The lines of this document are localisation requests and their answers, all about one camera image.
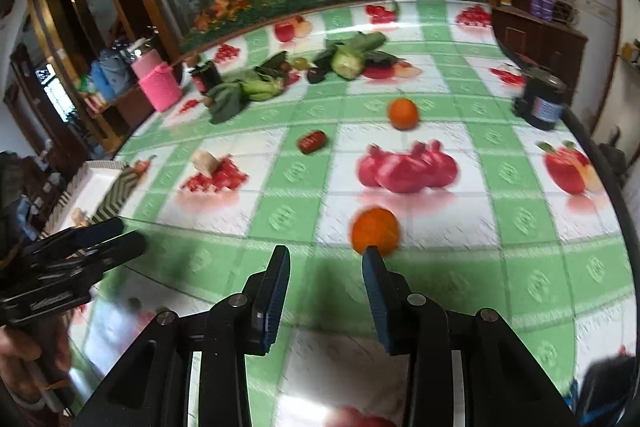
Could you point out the green tomato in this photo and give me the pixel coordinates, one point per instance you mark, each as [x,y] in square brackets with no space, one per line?
[299,63]

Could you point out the chevron patterned white box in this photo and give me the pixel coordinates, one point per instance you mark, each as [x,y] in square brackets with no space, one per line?
[100,187]

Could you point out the pale green cabbage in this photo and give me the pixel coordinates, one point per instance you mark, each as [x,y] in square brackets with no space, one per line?
[350,57]

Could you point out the dark purple plum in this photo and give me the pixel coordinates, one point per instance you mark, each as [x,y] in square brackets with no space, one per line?
[316,75]

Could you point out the black jar right edge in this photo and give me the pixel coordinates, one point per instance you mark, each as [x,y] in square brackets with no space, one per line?
[542,99]

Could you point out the small orange with stem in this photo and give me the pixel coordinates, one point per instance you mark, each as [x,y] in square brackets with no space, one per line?
[403,113]

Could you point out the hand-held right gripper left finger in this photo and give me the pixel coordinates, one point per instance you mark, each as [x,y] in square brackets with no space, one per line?
[272,302]

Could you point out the green bok choy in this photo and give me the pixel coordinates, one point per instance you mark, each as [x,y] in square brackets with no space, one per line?
[240,93]

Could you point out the red jujube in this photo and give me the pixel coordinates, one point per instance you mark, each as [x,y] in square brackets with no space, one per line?
[311,142]

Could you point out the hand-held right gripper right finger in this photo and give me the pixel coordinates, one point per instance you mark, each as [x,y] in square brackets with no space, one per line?
[380,302]

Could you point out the small beige cake block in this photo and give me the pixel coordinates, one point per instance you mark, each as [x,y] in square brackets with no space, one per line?
[206,162]

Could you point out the large dimpled orange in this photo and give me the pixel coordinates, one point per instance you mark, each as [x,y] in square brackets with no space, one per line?
[375,229]

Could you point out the person's left hand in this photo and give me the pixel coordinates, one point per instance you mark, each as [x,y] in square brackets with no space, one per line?
[22,357]

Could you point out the small brown round fruit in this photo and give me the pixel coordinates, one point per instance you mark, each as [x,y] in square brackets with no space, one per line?
[286,67]

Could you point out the green checked fruit-print tablecloth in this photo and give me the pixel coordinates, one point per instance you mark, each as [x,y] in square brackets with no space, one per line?
[450,227]

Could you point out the jar in pink knit sleeve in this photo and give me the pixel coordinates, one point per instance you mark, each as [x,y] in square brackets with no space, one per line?
[157,83]

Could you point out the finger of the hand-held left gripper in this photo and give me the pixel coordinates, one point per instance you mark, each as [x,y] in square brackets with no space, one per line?
[117,248]
[95,228]

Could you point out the low wooden side cabinet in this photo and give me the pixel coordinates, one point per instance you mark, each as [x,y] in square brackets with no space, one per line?
[125,113]

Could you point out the dark jar with red label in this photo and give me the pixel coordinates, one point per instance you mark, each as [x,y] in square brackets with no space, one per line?
[207,77]

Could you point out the dark wooden cabinet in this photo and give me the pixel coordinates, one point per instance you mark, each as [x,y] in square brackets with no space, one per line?
[540,42]

